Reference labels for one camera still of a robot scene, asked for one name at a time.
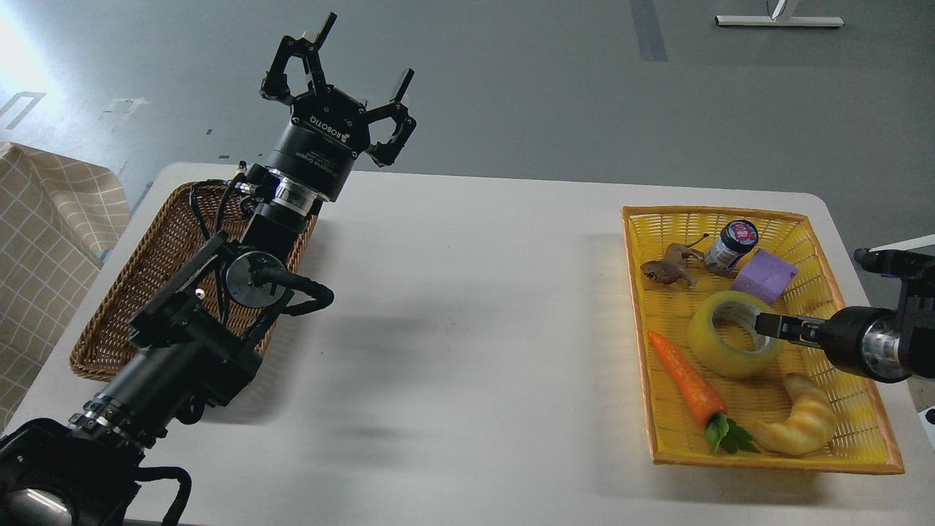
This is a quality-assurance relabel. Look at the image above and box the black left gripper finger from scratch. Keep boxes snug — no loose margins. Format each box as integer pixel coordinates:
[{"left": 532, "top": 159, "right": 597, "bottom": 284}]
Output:
[
  {"left": 360, "top": 68, "right": 418, "bottom": 169},
  {"left": 259, "top": 12, "right": 338, "bottom": 110}
]

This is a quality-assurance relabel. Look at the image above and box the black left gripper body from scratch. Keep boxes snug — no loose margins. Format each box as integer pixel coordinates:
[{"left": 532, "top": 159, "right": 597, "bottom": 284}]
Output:
[{"left": 264, "top": 88, "right": 367, "bottom": 201}]

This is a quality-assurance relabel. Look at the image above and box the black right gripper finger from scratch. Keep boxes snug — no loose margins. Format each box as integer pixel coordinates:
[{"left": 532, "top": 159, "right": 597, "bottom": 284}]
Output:
[{"left": 755, "top": 313, "right": 833, "bottom": 347}]

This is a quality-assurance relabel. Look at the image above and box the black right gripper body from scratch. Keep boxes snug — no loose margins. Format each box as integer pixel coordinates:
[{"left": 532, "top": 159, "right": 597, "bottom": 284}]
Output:
[{"left": 823, "top": 307, "right": 891, "bottom": 376}]

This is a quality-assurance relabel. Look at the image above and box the yellow tape roll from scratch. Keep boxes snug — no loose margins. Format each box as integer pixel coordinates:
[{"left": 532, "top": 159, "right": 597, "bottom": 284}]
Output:
[{"left": 687, "top": 290, "right": 785, "bottom": 379}]

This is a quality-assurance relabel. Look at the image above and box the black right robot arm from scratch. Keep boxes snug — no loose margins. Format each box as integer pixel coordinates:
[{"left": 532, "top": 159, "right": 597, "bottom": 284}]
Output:
[{"left": 754, "top": 248, "right": 934, "bottom": 384}]

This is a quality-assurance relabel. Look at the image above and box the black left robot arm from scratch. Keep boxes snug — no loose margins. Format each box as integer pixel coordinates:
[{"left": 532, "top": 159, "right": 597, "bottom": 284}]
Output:
[{"left": 2, "top": 13, "right": 416, "bottom": 525}]

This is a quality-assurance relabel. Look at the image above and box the purple foam block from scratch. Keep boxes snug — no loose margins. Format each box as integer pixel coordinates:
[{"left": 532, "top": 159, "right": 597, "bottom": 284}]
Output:
[{"left": 730, "top": 249, "right": 799, "bottom": 306}]

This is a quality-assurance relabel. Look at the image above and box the toy croissant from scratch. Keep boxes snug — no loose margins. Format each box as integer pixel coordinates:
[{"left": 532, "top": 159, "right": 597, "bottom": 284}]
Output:
[{"left": 749, "top": 373, "right": 837, "bottom": 457}]

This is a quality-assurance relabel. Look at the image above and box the yellow plastic basket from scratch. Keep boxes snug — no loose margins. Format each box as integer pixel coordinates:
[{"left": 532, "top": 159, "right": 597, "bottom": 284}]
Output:
[{"left": 621, "top": 206, "right": 905, "bottom": 475}]

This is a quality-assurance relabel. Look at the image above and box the small dark jar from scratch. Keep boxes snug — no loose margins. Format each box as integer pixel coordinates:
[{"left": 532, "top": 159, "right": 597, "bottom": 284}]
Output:
[{"left": 703, "top": 219, "right": 759, "bottom": 275}]

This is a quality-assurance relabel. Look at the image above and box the orange toy carrot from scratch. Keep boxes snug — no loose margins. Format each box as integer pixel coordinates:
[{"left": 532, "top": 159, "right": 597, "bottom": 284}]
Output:
[{"left": 646, "top": 330, "right": 760, "bottom": 455}]

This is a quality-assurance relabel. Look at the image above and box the brown toy frog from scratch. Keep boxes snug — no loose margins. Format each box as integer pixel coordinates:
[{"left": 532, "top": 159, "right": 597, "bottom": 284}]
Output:
[{"left": 640, "top": 233, "right": 710, "bottom": 289}]

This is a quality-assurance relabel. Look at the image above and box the brown wicker basket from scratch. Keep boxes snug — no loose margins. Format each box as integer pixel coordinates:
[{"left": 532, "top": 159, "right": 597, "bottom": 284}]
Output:
[{"left": 69, "top": 180, "right": 320, "bottom": 383}]

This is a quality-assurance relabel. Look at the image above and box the beige checkered cloth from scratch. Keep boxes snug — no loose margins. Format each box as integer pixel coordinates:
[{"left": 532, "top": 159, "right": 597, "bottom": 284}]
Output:
[{"left": 1, "top": 141, "right": 131, "bottom": 426}]

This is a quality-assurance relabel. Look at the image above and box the white stand base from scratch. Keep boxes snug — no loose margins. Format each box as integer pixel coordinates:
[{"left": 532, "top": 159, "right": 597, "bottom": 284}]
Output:
[{"left": 714, "top": 1, "right": 846, "bottom": 29}]

